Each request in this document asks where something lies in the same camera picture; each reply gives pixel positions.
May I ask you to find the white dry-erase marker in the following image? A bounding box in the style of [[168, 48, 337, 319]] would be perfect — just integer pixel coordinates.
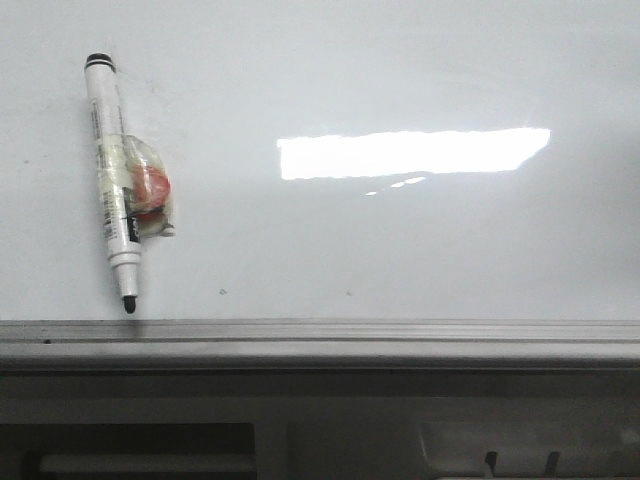
[[84, 53, 141, 314]]

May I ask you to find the grey cabinet below whiteboard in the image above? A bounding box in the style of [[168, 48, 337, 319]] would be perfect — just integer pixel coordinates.
[[1, 371, 639, 479]]

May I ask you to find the clear tape red magnet holder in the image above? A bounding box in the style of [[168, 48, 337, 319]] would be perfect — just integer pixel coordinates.
[[97, 134, 175, 238]]

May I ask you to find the white whiteboard with aluminium frame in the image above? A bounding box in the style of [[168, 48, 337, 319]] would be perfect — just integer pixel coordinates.
[[1, 1, 639, 371]]

